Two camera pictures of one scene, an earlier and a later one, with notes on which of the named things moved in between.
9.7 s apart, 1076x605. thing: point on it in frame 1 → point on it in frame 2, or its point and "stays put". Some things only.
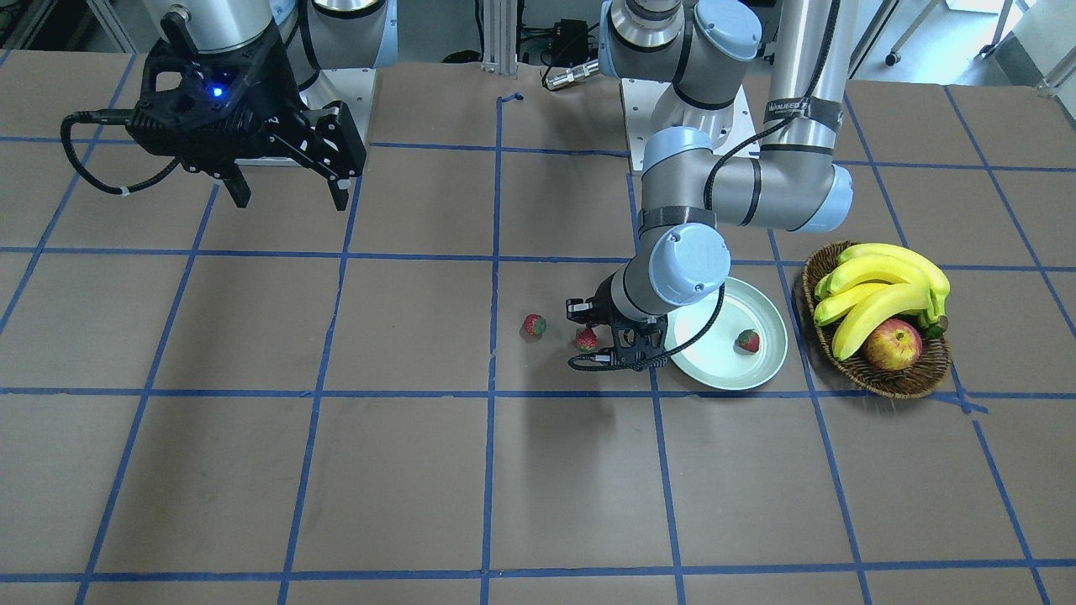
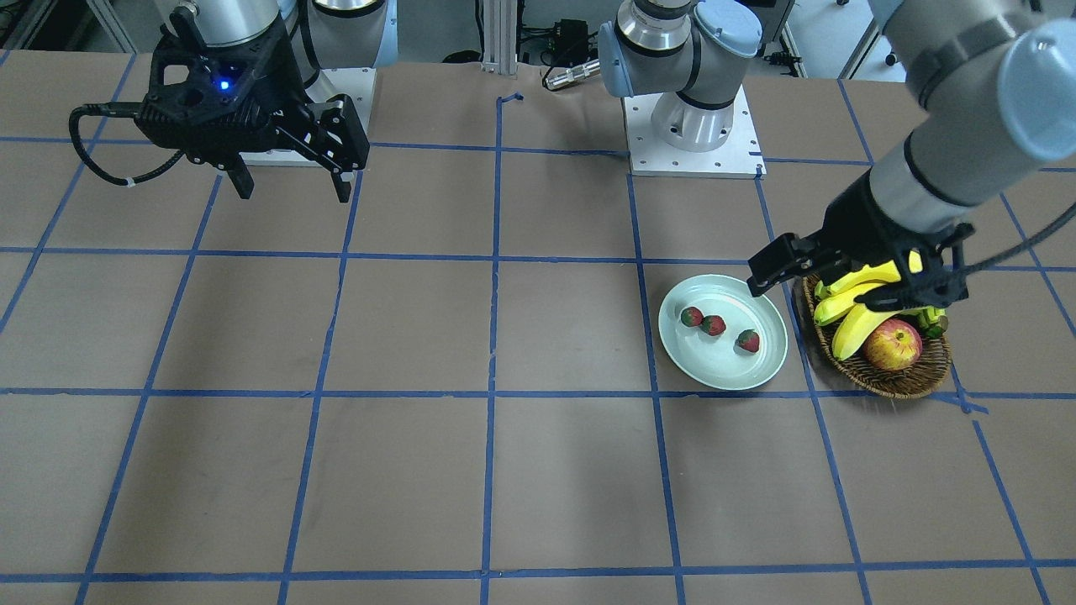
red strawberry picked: (587, 340) → (714, 325)
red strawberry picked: (748, 339) stays put
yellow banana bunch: (876, 281) stays put
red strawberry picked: (535, 324) → (691, 317)
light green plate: (743, 347) stays put
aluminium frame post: (500, 37) stays put
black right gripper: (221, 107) stays put
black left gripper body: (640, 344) → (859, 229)
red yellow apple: (894, 344) stays put
